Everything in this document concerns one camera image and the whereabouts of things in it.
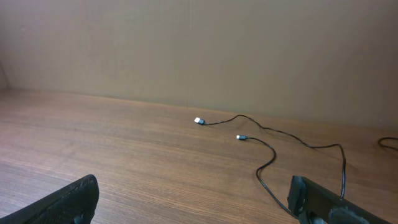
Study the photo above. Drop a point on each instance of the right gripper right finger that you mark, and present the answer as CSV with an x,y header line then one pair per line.
x,y
312,203

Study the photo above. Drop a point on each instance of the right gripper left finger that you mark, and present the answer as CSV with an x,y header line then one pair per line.
x,y
74,203

